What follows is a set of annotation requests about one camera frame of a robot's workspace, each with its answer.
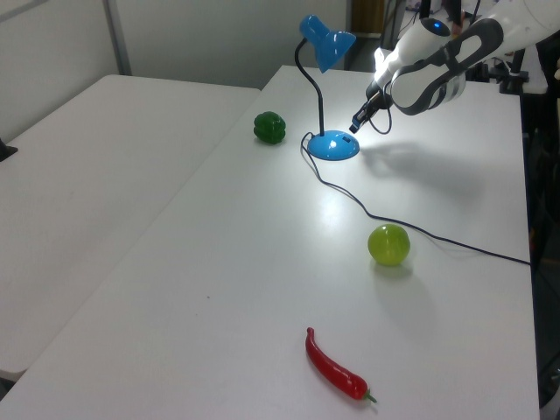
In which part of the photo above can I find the dark green bell pepper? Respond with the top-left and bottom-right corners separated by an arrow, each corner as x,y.
253,111 -> 288,145

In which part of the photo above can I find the blue gooseneck desk lamp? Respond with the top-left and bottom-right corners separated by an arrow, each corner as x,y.
293,14 -> 361,162

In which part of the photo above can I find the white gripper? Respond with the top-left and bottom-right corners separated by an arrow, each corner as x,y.
348,45 -> 398,134

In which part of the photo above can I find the black clamp foot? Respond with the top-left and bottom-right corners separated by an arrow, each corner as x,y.
0,137 -> 19,163

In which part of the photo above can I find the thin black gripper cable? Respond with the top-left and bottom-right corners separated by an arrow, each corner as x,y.
369,104 -> 393,136

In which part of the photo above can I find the red chili pepper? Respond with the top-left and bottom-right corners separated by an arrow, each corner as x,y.
304,326 -> 378,404

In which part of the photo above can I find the light green apple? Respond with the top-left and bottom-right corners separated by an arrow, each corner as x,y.
367,223 -> 412,268

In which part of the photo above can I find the black lamp power cable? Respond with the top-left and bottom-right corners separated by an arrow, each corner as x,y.
299,132 -> 532,267

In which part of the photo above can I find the black pole with clamp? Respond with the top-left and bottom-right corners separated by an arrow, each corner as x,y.
500,46 -> 533,95

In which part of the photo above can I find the dark chair back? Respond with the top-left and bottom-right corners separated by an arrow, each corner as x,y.
534,37 -> 560,102

